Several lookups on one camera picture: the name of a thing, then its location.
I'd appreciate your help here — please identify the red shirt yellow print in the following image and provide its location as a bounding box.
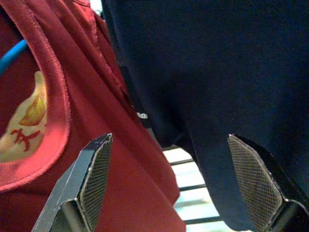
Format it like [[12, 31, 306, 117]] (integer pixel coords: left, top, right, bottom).
[[0, 0, 188, 232]]

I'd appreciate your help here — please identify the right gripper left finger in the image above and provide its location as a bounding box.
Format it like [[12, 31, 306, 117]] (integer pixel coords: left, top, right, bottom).
[[31, 133, 113, 232]]

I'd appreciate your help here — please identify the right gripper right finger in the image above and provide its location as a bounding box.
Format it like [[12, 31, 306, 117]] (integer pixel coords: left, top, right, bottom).
[[227, 133, 309, 232]]

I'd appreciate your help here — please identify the blue plastic hanger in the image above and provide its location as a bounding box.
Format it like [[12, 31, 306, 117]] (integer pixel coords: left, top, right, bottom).
[[0, 39, 28, 76]]

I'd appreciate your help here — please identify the black clothes rack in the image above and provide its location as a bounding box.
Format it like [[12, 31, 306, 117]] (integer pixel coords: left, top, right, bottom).
[[166, 157, 224, 225]]

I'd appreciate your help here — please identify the navy blue shirt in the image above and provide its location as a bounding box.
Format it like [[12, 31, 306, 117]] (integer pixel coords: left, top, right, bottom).
[[101, 0, 309, 232]]

